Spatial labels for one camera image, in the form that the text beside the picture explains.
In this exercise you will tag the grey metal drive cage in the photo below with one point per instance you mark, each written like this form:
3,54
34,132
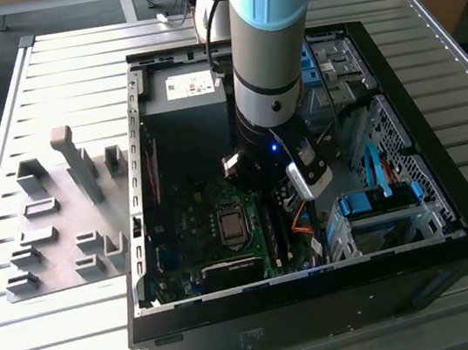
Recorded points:
345,61

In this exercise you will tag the silver CPU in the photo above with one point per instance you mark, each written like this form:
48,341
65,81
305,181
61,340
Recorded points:
233,225

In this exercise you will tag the blue disk carrier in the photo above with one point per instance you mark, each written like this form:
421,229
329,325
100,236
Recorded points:
311,77

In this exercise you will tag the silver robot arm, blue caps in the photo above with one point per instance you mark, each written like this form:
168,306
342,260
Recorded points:
267,46

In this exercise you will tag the black graphics card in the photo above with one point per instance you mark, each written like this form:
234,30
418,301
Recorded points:
231,272

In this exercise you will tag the grey metal disk bay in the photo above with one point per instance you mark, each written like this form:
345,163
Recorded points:
390,217

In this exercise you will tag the black open PC case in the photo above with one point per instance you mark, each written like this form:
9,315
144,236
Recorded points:
282,322

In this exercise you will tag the CPU socket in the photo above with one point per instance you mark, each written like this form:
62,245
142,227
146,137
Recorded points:
230,207

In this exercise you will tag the hard disk in blue carrier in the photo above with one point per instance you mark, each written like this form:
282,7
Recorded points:
357,202

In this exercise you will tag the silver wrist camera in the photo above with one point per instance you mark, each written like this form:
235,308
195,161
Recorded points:
310,185

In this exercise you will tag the green motherboard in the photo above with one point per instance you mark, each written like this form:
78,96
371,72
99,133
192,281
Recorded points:
190,234

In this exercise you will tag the grey parts rack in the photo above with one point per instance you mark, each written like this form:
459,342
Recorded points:
84,175

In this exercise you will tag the grey power supply unit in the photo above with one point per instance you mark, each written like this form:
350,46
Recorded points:
190,120

